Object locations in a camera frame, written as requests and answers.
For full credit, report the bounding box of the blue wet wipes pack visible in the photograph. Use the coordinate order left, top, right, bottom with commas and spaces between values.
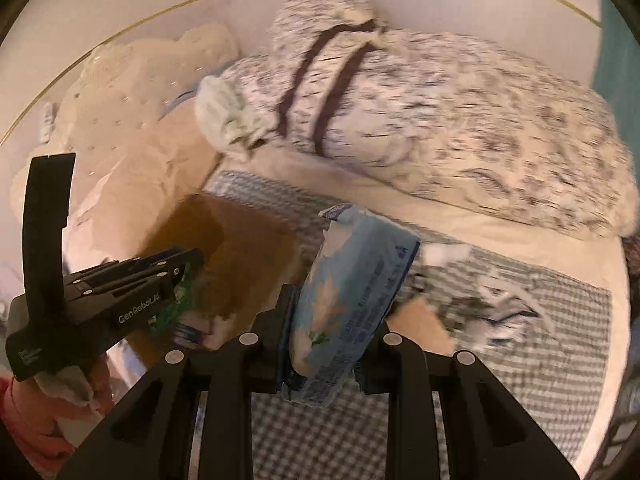
288, 204, 421, 405

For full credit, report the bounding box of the left hand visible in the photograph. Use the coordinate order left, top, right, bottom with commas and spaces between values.
1, 354, 114, 479

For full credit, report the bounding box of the green checkered cloth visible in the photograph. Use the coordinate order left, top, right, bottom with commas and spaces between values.
194, 169, 614, 480

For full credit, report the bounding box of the brown cardboard box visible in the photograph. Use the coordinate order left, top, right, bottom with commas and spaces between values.
124, 192, 457, 361

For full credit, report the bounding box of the cream bed sheet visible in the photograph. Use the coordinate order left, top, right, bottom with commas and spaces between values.
206, 146, 630, 474

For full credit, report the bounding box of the beige studded cushion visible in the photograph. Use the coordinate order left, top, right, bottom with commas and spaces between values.
8, 23, 241, 271

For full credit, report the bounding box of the pale green towel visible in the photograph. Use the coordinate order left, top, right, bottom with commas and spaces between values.
194, 76, 268, 162

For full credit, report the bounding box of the floral white pillow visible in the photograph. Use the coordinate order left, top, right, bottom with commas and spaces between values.
217, 0, 639, 240

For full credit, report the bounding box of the teal curtain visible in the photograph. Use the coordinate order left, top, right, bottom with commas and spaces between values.
592, 0, 640, 177

